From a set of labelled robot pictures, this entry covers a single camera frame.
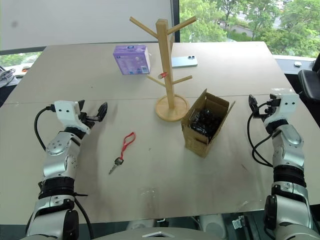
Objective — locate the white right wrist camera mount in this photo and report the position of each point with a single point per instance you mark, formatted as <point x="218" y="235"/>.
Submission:
<point x="287" y="105"/>

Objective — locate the purple tissue box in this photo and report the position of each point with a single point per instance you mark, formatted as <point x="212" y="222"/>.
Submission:
<point x="131" y="60"/>

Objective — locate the grey robot torso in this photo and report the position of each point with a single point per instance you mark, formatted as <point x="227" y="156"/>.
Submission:
<point x="170" y="233"/>

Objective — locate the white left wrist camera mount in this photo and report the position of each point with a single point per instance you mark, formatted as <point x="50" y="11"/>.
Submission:
<point x="65" y="110"/>

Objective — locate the small red tag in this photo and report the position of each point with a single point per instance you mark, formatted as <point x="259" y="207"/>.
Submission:
<point x="163" y="75"/>

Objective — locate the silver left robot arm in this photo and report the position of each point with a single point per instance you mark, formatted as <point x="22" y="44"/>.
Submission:
<point x="60" y="155"/>

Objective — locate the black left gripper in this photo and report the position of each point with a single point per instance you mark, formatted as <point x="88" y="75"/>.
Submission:
<point x="88" y="118"/>

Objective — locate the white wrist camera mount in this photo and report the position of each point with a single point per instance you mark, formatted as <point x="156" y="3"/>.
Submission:
<point x="287" y="105"/>
<point x="65" y="110"/>

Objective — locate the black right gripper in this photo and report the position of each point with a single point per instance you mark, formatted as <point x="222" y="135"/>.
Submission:
<point x="266" y="112"/>

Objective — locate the wooden tree rack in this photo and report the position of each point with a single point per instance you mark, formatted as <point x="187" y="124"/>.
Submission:
<point x="165" y="62"/>

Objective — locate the black office chair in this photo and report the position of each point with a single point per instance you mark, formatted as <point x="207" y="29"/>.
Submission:
<point x="310" y="82"/>

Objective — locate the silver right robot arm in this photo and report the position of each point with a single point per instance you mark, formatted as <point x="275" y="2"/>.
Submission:
<point x="287" y="160"/>

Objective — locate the open brown cardboard box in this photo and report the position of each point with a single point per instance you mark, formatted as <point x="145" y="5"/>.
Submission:
<point x="196" y="142"/>

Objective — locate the light blue smartphone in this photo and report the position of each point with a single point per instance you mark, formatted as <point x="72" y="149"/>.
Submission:
<point x="183" y="62"/>

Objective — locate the dark window frame post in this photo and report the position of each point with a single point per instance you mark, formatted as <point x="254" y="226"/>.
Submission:
<point x="175" y="20"/>

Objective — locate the black clips pile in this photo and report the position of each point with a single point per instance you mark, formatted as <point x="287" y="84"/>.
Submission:
<point x="206" y="122"/>

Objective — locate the small white case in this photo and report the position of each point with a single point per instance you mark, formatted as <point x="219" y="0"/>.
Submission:
<point x="296" y="63"/>

